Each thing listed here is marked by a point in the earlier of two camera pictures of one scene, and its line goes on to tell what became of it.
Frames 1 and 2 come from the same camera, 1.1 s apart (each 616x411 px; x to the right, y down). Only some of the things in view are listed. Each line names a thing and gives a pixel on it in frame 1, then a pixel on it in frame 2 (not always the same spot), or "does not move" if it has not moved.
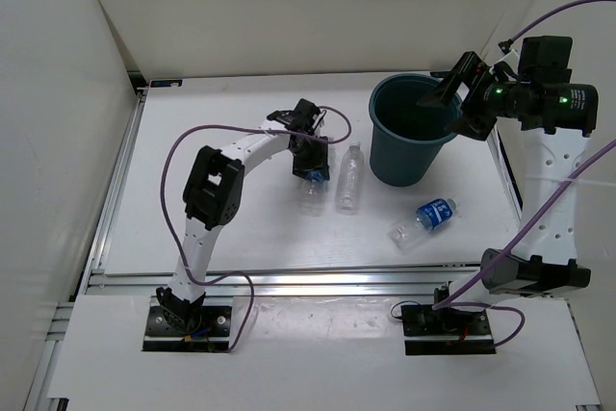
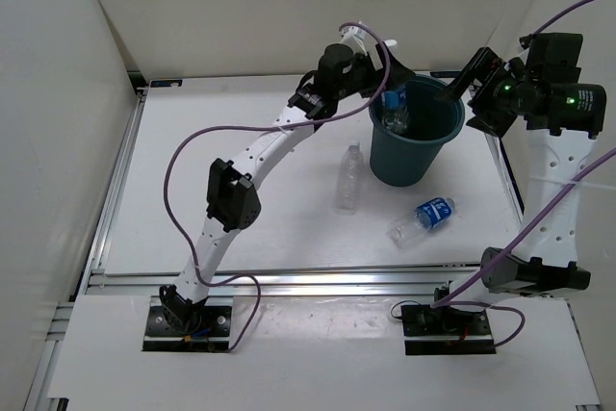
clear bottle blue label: (313, 194) → (393, 99)
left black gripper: (317, 161) → (375, 76)
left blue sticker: (166, 83) does not move
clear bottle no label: (349, 186) does not move
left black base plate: (214, 334) does not move
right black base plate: (445, 331) does not move
